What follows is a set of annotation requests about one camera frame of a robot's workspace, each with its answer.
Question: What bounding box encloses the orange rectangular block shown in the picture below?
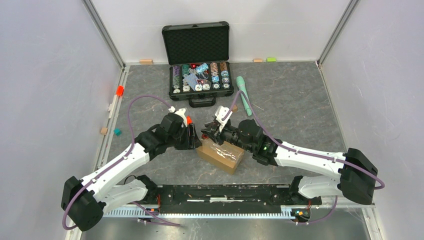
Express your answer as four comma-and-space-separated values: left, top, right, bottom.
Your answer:
186, 116, 193, 125

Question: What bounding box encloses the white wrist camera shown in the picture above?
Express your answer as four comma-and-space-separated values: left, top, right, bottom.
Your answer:
214, 105, 233, 133
168, 106, 188, 127

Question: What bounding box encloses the mint green marker pen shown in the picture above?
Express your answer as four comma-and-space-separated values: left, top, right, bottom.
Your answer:
236, 76, 253, 117

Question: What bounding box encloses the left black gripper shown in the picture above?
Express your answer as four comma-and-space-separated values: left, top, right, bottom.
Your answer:
167, 122, 202, 150

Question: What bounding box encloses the teal small block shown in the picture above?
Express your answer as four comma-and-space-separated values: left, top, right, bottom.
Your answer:
113, 128, 122, 136

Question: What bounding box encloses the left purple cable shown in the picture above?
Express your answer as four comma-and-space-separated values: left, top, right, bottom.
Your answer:
61, 94, 182, 231

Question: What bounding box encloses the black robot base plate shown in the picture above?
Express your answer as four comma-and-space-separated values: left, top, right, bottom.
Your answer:
136, 175, 322, 214

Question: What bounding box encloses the small wooden cube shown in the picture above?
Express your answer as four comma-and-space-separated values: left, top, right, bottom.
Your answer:
231, 104, 238, 113

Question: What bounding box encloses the purple cable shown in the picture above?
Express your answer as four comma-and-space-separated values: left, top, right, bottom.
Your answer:
222, 90, 386, 226
61, 94, 182, 231

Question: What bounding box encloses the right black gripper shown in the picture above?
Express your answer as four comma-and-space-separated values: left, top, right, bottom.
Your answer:
201, 120, 254, 153

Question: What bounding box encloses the wooden block left edge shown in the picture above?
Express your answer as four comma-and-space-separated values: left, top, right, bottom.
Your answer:
100, 127, 108, 136

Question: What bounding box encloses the wooden block back wall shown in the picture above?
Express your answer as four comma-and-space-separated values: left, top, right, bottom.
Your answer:
139, 59, 154, 65

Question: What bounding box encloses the white slotted cable duct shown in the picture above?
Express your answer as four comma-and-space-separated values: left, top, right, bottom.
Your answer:
103, 205, 295, 220

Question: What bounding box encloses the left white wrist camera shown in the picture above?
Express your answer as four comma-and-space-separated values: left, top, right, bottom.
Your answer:
168, 106, 188, 127

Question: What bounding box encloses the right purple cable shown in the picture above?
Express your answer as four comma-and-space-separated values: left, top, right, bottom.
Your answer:
222, 90, 386, 226

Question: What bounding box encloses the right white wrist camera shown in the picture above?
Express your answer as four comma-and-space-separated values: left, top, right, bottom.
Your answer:
214, 105, 233, 133

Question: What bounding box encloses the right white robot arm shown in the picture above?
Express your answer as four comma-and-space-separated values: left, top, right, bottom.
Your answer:
201, 119, 378, 205

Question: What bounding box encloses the brown cardboard express box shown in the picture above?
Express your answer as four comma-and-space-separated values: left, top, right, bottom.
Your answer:
196, 138, 245, 175

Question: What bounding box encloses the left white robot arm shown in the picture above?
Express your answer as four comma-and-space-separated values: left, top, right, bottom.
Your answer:
60, 110, 201, 232

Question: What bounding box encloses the black poker chip case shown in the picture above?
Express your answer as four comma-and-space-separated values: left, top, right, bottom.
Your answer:
161, 21, 235, 108

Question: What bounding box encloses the orange block on rail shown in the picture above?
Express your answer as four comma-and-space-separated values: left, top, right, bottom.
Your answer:
115, 85, 125, 97

